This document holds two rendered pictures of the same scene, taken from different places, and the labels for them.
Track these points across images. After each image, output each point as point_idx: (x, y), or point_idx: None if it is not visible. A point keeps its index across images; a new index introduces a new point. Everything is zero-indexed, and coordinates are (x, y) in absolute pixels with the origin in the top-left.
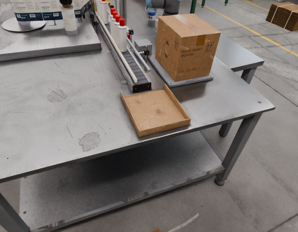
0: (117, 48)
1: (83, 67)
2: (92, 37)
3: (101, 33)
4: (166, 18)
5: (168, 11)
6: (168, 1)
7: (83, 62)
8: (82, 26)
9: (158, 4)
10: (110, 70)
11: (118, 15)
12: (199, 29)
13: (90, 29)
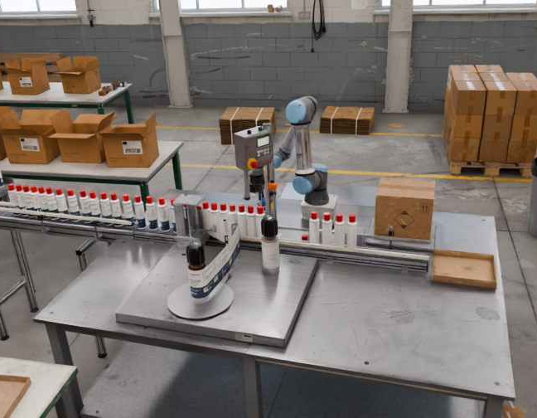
0: (354, 248)
1: (353, 287)
2: (296, 259)
3: None
4: (384, 192)
5: (321, 188)
6: (322, 177)
7: (341, 285)
8: (254, 258)
9: (316, 185)
10: (374, 273)
11: (340, 214)
12: (423, 187)
13: None
